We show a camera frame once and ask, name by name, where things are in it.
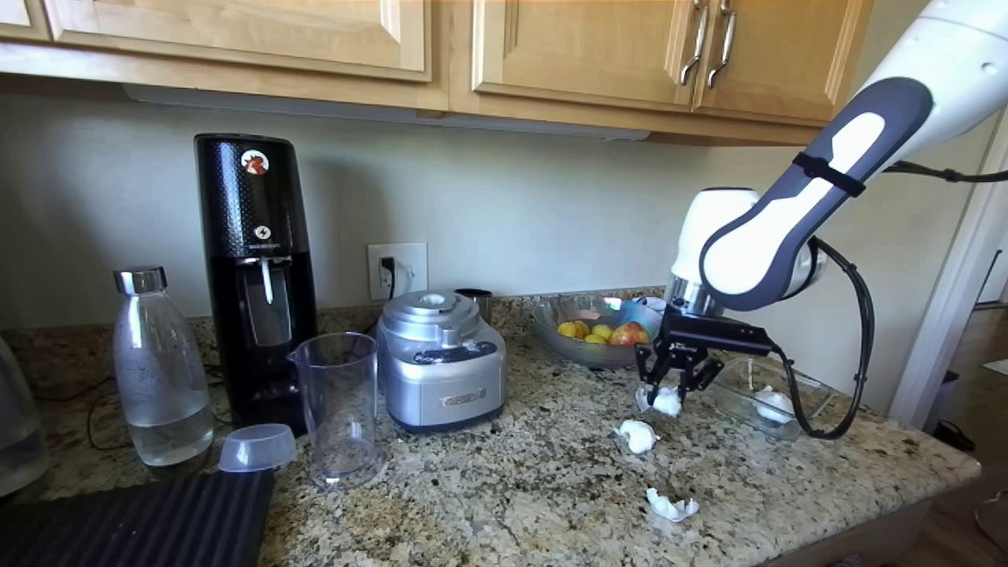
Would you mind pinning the clear plastic measuring cup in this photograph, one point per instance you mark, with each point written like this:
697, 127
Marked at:
339, 409

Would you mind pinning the glass fruit bowl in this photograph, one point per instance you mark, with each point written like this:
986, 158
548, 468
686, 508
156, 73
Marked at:
596, 307

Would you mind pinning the orange fruits in bowl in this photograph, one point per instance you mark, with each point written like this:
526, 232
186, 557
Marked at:
604, 335

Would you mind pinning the clear glass container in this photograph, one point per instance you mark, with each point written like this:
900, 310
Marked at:
743, 377

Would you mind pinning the wooden upper cabinets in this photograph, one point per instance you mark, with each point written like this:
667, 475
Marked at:
702, 71

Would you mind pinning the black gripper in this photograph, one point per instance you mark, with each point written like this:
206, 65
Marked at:
688, 343

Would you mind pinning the white garlic bulb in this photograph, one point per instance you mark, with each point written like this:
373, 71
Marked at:
667, 403
638, 435
772, 409

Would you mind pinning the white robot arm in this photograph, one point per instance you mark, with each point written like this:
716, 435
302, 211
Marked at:
743, 249

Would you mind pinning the black dish drying mat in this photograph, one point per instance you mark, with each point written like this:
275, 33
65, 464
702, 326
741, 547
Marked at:
203, 521

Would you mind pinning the black soda maker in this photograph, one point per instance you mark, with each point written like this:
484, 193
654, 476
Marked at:
259, 272

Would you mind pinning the translucent plastic lid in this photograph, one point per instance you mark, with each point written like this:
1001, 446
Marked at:
255, 449

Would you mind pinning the white wall outlet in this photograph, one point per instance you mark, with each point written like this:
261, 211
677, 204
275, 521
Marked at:
395, 269

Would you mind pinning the white garlic peel scrap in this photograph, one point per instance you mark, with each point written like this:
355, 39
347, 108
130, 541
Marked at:
670, 508

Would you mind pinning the clear water bottle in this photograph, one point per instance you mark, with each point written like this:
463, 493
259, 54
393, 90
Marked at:
160, 372

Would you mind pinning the silver food processor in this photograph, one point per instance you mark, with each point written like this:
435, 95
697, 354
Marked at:
442, 365

